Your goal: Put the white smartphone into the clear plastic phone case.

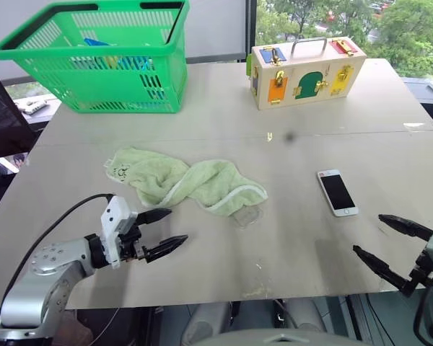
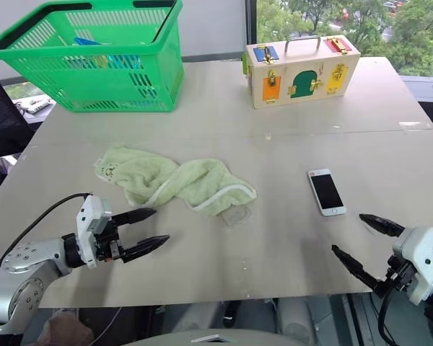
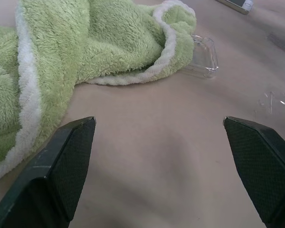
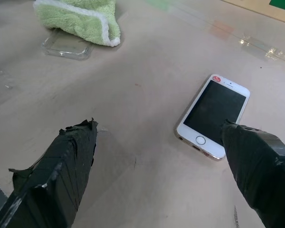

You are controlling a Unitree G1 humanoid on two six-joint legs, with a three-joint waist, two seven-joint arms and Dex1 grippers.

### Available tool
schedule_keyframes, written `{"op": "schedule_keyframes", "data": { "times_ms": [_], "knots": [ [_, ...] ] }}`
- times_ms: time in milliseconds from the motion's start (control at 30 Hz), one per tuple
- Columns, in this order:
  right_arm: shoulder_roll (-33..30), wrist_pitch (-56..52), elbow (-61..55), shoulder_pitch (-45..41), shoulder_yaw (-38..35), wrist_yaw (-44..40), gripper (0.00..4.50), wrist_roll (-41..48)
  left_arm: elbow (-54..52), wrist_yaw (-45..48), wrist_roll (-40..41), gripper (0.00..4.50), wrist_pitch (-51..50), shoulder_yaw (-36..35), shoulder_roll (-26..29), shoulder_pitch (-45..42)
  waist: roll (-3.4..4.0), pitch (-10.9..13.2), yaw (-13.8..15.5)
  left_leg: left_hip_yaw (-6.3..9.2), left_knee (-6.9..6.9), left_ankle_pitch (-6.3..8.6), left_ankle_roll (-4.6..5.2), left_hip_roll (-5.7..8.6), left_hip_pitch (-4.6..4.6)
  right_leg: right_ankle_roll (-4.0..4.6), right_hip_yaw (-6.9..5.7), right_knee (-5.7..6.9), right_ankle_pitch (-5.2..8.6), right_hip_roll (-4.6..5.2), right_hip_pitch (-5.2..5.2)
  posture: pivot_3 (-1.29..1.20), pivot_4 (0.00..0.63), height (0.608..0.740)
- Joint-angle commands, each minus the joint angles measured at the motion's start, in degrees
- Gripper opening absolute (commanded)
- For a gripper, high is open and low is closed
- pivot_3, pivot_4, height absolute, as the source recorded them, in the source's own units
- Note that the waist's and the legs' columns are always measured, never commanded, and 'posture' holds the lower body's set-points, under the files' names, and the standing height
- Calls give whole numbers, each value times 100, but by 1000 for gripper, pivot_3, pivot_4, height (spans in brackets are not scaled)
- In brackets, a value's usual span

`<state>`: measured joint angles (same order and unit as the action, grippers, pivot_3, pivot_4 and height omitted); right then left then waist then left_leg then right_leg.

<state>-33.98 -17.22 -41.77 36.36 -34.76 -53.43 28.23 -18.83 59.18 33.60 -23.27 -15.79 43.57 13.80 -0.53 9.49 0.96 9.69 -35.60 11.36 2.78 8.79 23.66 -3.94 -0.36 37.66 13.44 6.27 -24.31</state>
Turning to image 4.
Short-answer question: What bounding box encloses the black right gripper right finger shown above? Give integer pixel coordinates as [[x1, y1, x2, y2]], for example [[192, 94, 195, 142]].
[[219, 119, 285, 228]]

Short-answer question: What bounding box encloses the green fluffy towel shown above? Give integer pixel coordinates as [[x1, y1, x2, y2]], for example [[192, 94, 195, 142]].
[[33, 0, 121, 47]]

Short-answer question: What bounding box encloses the clear plastic phone case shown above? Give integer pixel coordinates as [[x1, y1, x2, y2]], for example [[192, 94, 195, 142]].
[[41, 29, 93, 61]]

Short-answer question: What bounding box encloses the white smartphone with black screen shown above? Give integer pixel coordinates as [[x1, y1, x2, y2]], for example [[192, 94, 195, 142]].
[[175, 74, 251, 161]]

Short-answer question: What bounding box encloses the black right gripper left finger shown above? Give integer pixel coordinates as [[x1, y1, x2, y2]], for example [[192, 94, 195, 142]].
[[0, 117, 99, 228]]

